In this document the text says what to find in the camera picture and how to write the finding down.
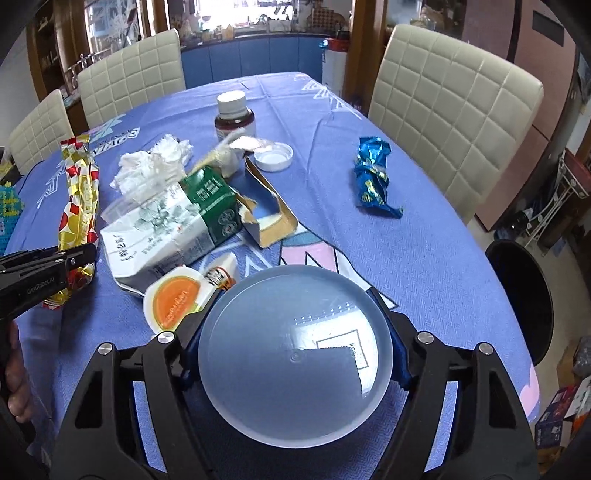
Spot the red gold checkered wrapper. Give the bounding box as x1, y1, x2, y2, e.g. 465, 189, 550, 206
43, 134, 99, 310

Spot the green white carton box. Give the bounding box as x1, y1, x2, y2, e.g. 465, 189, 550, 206
101, 166, 242, 296

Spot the white tissue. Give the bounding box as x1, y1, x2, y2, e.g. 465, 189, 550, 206
110, 134, 193, 195

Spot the small glue tube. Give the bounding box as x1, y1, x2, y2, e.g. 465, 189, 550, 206
204, 253, 240, 291

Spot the blue plastic bowl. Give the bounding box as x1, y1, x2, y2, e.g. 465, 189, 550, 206
197, 265, 394, 449

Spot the torn brown cardboard piece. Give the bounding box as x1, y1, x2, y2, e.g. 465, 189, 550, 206
232, 156, 298, 249

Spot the brown medicine bottle white cap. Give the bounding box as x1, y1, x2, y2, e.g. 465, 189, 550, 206
214, 90, 256, 141

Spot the white plastic lid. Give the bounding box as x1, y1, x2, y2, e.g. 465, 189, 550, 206
254, 142, 294, 172

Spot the blue snack wrapper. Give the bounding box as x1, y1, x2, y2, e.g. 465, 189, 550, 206
353, 136, 404, 219

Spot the black round trash bin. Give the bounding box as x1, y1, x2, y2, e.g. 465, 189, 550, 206
485, 240, 554, 366

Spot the person's left hand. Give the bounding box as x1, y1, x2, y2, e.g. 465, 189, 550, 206
5, 322, 33, 424

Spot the colorful cardboard box on floor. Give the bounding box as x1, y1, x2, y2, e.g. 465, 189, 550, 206
535, 376, 591, 450

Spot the cream chair near left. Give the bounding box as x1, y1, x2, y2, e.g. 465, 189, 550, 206
8, 89, 74, 176

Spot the cream chair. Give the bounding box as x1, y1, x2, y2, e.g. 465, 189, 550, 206
8, 89, 74, 176
369, 24, 544, 223
77, 29, 186, 128

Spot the cream chair far left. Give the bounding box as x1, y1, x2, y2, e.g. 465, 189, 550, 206
77, 29, 186, 128

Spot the blue kitchen cabinet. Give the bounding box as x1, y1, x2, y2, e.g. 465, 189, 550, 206
181, 33, 325, 89

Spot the white metal plant stand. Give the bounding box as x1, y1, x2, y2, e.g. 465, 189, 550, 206
525, 149, 590, 247

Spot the cream chair right side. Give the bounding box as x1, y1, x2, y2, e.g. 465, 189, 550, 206
369, 24, 544, 223

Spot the white water dispenser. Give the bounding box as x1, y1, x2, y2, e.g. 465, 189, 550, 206
320, 38, 349, 96

